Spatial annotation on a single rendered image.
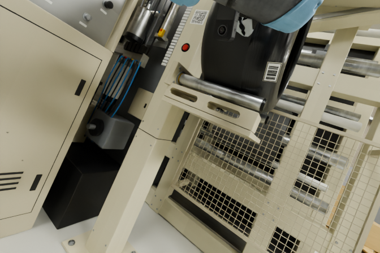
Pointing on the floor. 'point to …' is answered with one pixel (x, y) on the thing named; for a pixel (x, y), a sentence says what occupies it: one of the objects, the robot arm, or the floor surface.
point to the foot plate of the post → (74, 242)
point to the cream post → (146, 148)
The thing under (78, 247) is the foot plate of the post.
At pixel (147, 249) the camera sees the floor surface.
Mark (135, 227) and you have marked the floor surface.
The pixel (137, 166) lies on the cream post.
